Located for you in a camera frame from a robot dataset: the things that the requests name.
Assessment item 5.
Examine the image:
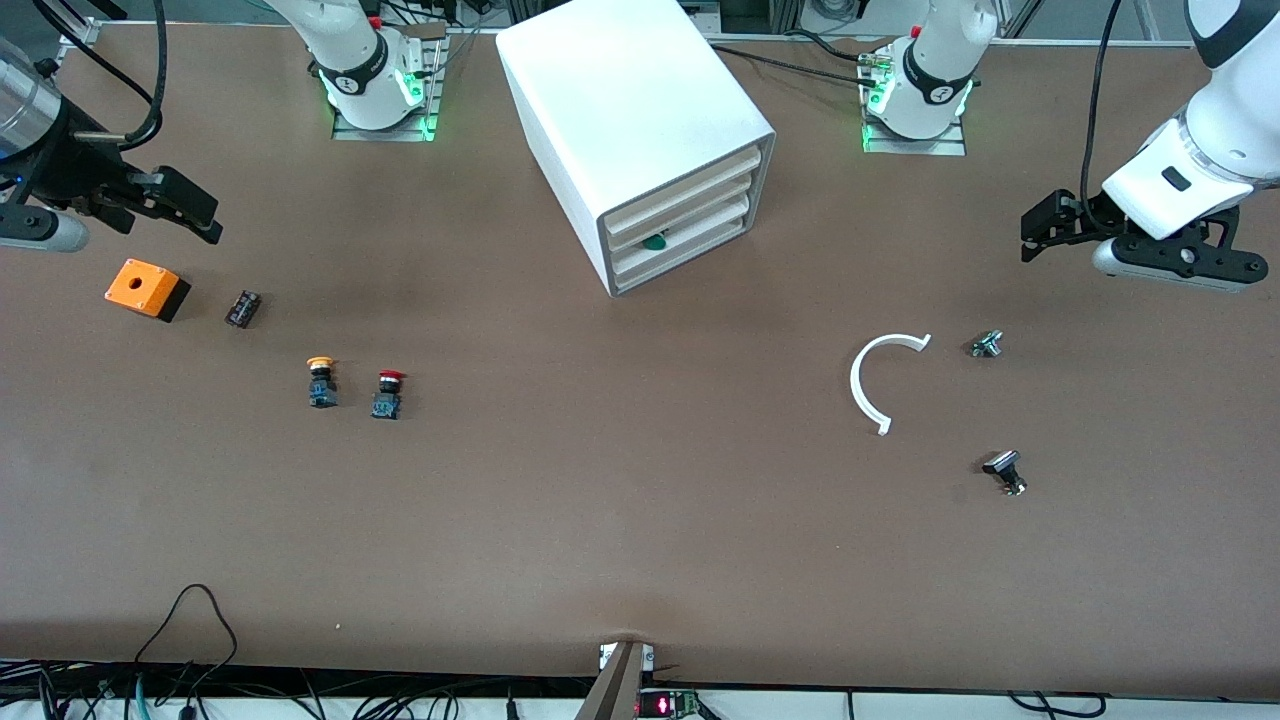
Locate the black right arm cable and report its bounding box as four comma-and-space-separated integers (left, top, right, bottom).
35, 0, 166, 151

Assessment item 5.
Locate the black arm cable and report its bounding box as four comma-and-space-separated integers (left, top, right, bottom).
1080, 0, 1123, 233
35, 0, 166, 151

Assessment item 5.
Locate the black cable behind cabinet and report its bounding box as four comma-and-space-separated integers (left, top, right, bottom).
705, 28, 881, 79

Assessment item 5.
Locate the orange button enclosure box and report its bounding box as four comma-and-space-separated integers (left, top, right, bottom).
104, 258, 191, 323

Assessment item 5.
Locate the white curved plastic arc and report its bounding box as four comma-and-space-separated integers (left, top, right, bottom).
850, 333, 933, 437

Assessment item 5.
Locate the black flat-head switch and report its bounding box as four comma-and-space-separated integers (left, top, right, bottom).
982, 450, 1028, 497

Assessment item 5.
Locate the brown wooden post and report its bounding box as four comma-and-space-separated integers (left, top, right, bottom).
575, 642, 646, 720

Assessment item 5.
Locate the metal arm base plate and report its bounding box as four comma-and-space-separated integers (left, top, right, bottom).
862, 55, 968, 156
332, 25, 441, 143

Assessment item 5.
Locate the black looped cable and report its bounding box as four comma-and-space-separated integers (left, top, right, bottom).
135, 585, 239, 701

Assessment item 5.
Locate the red LED circuit board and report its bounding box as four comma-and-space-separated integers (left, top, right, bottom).
638, 688, 701, 719

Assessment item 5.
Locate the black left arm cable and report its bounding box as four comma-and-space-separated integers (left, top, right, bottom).
1080, 0, 1123, 233

